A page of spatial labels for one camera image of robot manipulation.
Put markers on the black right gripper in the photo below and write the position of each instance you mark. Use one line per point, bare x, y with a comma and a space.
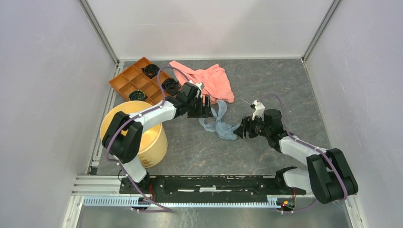
247, 124

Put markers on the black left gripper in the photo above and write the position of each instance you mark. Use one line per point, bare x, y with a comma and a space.
204, 111

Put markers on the light blue plastic trash bag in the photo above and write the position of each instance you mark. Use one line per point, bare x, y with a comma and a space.
222, 129

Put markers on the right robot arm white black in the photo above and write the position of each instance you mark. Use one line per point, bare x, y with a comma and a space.
328, 176

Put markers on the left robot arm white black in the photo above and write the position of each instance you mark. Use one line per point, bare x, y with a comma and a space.
123, 135

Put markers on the yellow trash bin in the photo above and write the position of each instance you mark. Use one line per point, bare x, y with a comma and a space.
153, 146

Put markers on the pink cloth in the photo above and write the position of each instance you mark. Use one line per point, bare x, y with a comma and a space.
215, 80

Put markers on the black bag roll right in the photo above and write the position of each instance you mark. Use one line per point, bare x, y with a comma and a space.
171, 86

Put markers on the black bag roll top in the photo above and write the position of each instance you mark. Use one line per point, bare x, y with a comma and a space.
150, 70

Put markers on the black green bag roll left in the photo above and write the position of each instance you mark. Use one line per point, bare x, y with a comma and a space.
137, 95

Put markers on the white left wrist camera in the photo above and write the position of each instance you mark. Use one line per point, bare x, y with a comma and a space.
200, 86

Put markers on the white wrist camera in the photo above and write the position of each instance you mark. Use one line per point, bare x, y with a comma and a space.
200, 86
258, 108

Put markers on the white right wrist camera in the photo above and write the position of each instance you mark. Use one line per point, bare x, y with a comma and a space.
258, 108

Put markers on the aluminium slotted cable rail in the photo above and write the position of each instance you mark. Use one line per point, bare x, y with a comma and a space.
140, 202

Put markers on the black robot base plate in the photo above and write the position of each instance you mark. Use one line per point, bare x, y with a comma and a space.
215, 189

